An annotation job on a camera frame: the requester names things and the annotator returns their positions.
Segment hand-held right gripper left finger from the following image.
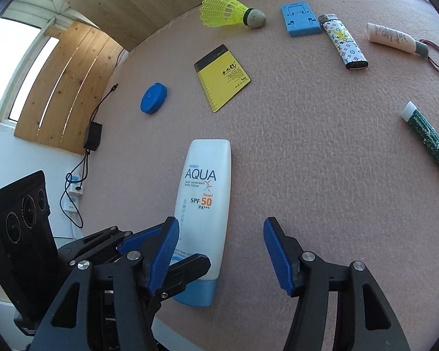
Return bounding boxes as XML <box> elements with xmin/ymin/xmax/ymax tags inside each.
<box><xmin>29</xmin><ymin>217</ymin><xmax>180</xmax><ymax>351</ymax></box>

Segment dark red rubber bands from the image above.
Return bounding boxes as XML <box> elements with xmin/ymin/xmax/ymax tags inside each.
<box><xmin>419</xmin><ymin>39</ymin><xmax>439</xmax><ymax>80</ymax></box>

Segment white framed window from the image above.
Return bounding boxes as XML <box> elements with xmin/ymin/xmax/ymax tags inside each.
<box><xmin>0</xmin><ymin>0</ymin><xmax>72</xmax><ymax>125</ymax></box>

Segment slatted wooden board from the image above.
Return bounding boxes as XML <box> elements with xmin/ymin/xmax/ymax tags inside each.
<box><xmin>14</xmin><ymin>20</ymin><xmax>127</xmax><ymax>156</ymax></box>

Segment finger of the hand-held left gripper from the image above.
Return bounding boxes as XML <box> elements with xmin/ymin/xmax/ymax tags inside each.
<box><xmin>58</xmin><ymin>221</ymin><xmax>169</xmax><ymax>264</ymax></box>
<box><xmin>146</xmin><ymin>255</ymin><xmax>212</xmax><ymax>316</ymax></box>

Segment black power adapter with cable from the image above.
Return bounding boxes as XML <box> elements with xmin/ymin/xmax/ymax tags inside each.
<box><xmin>60</xmin><ymin>83</ymin><xmax>120</xmax><ymax>229</ymax></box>

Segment pink felt table cover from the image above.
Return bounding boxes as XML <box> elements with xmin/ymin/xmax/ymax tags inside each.
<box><xmin>71</xmin><ymin>0</ymin><xmax>439</xmax><ymax>351</ymax></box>

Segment yellow shuttlecock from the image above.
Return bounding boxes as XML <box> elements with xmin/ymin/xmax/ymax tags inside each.
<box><xmin>199</xmin><ymin>0</ymin><xmax>267</xmax><ymax>30</ymax></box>

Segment blue round tape measure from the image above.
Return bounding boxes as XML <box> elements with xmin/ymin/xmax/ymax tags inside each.
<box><xmin>139</xmin><ymin>82</ymin><xmax>168</xmax><ymax>115</ymax></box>

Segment white cream tube grey cap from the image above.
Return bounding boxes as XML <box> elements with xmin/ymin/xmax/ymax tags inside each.
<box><xmin>366</xmin><ymin>22</ymin><xmax>430</xmax><ymax>56</ymax></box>

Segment blue phone stand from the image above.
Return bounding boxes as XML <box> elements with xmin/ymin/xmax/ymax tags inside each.
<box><xmin>280</xmin><ymin>2</ymin><xmax>322</xmax><ymax>38</ymax></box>

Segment yellow black card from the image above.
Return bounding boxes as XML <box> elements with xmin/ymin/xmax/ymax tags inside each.
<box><xmin>193</xmin><ymin>44</ymin><xmax>251</xmax><ymax>113</ymax></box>

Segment white power strip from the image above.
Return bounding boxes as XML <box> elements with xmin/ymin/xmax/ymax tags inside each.
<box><xmin>65</xmin><ymin>173</ymin><xmax>86</xmax><ymax>195</ymax></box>

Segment white patterned lighter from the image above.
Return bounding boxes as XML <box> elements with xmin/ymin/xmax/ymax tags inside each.
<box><xmin>317</xmin><ymin>14</ymin><xmax>369</xmax><ymax>71</ymax></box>

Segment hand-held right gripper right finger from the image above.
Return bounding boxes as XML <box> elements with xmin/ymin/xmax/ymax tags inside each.
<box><xmin>263</xmin><ymin>217</ymin><xmax>411</xmax><ymax>351</ymax></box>

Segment green tube white cap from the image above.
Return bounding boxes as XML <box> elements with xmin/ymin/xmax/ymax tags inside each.
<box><xmin>400</xmin><ymin>101</ymin><xmax>439</xmax><ymax>185</ymax></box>

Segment white sunscreen bottle blue cap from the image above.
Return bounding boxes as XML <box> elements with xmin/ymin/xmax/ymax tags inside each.
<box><xmin>170</xmin><ymin>138</ymin><xmax>232</xmax><ymax>307</ymax></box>

